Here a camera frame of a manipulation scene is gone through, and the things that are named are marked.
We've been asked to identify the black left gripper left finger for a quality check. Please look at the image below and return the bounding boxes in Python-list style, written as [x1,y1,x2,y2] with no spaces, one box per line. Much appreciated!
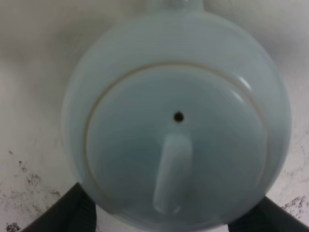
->
[23,184,97,232]

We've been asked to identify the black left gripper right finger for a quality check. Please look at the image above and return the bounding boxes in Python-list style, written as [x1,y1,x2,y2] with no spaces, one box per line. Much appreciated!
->
[227,197,309,232]

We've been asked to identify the light blue porcelain teapot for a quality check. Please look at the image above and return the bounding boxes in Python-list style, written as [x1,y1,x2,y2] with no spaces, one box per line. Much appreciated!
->
[62,0,291,232]

